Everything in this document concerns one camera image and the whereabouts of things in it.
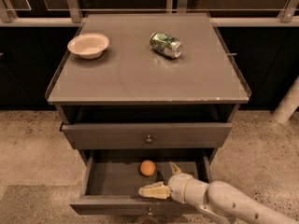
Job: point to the metal window frame rail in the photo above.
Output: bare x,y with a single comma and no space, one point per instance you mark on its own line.
224,13

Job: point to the orange fruit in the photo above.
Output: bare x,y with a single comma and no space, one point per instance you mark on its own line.
147,168

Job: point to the grey top drawer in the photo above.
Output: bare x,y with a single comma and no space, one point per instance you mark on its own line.
146,135

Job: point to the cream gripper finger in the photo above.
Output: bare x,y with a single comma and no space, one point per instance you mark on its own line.
174,168
156,190

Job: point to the grey open middle drawer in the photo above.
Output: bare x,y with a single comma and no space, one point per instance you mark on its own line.
112,180

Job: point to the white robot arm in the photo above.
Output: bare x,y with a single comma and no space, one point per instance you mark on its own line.
219,201

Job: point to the grey drawer cabinet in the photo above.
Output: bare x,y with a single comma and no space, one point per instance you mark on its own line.
133,83

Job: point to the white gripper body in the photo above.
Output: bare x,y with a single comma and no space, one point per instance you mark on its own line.
177,184

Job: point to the green soda can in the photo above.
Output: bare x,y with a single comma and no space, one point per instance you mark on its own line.
166,45

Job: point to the beige paper bowl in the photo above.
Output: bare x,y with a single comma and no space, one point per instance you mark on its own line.
88,46

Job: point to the white table leg post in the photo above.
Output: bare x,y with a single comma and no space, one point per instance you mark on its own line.
288,104

